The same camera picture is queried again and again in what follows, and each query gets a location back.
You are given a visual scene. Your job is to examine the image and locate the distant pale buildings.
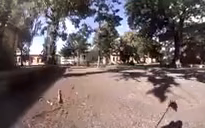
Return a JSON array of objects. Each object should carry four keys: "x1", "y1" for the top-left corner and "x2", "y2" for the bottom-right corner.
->
[{"x1": 14, "y1": 49, "x2": 164, "y2": 67}]

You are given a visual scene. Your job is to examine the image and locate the reddish brown paved road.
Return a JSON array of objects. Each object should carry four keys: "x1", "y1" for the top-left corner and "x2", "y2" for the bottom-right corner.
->
[{"x1": 0, "y1": 64, "x2": 205, "y2": 128}]

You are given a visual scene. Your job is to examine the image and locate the row of trees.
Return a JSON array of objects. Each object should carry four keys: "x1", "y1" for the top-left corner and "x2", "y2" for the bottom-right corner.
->
[{"x1": 0, "y1": 0, "x2": 205, "y2": 69}]

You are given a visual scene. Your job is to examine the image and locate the dark bush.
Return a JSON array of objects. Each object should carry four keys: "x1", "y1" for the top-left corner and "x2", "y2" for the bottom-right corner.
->
[{"x1": 0, "y1": 24, "x2": 24, "y2": 73}]

